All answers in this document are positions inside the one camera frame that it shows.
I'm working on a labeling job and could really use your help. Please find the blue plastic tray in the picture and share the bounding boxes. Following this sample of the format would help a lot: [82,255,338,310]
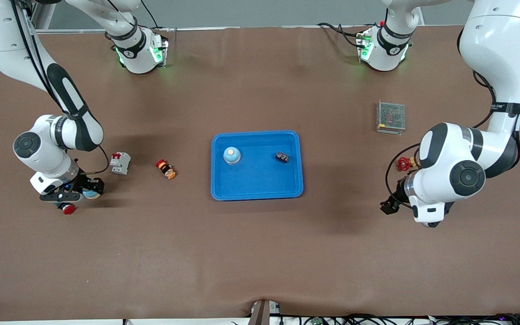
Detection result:
[210,130,304,201]

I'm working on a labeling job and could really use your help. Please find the white red circuit breaker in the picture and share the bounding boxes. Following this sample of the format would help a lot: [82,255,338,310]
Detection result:
[110,152,131,175]

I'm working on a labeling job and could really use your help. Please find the metal mesh power supply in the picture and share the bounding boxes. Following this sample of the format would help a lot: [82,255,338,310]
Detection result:
[376,100,406,135]

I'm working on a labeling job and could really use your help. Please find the brown table mat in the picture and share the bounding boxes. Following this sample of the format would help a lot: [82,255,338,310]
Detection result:
[0,25,520,322]

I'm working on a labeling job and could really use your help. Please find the grey table clamp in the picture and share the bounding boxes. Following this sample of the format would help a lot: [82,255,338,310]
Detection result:
[249,299,281,325]

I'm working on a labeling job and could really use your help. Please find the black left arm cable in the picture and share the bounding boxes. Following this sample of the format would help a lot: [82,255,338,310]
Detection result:
[385,70,497,199]

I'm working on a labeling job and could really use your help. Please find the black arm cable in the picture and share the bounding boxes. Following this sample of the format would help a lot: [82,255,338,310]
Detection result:
[385,70,497,199]
[9,0,110,176]

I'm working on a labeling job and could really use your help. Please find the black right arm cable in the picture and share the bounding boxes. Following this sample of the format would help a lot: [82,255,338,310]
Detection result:
[9,0,110,176]

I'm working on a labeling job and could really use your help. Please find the red orange switch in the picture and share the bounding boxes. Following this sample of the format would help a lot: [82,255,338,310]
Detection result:
[155,159,176,180]

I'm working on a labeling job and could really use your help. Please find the black base cables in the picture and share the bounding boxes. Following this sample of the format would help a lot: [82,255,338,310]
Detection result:
[316,22,364,49]

